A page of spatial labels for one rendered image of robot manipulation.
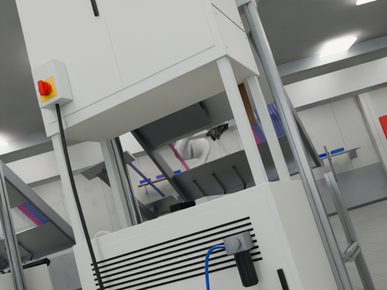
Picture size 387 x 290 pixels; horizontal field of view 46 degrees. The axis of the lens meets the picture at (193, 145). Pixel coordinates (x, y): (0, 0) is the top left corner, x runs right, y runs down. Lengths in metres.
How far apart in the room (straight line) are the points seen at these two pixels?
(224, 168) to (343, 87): 7.27
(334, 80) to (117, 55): 8.02
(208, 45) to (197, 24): 0.08
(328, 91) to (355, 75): 0.64
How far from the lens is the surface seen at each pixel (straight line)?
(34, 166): 9.03
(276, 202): 1.24
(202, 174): 2.23
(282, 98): 1.67
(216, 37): 1.34
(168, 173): 2.22
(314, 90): 9.16
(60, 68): 1.60
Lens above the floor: 0.54
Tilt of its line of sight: 11 degrees up
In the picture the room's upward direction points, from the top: 17 degrees counter-clockwise
